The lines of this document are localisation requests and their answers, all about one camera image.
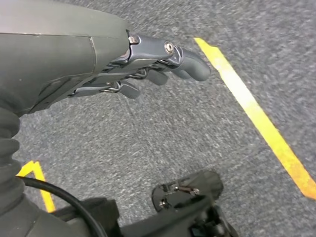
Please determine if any short bent yellow floor tape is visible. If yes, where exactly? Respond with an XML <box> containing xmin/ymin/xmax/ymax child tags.
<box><xmin>16</xmin><ymin>160</ymin><xmax>57</xmax><ymax>214</ymax></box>

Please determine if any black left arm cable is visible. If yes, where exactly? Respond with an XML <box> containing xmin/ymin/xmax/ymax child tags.
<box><xmin>18</xmin><ymin>176</ymin><xmax>109</xmax><ymax>237</ymax></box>

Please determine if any black robot leg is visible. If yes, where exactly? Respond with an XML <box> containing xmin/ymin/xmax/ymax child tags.
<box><xmin>53</xmin><ymin>196</ymin><xmax>240</xmax><ymax>237</ymax></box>

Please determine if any black robot foot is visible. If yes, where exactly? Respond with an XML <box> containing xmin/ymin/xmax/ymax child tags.
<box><xmin>151</xmin><ymin>169</ymin><xmax>224</xmax><ymax>213</ymax></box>

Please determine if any straight yellow floor tape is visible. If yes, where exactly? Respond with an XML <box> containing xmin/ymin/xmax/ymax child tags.
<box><xmin>193</xmin><ymin>37</ymin><xmax>316</xmax><ymax>201</ymax></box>

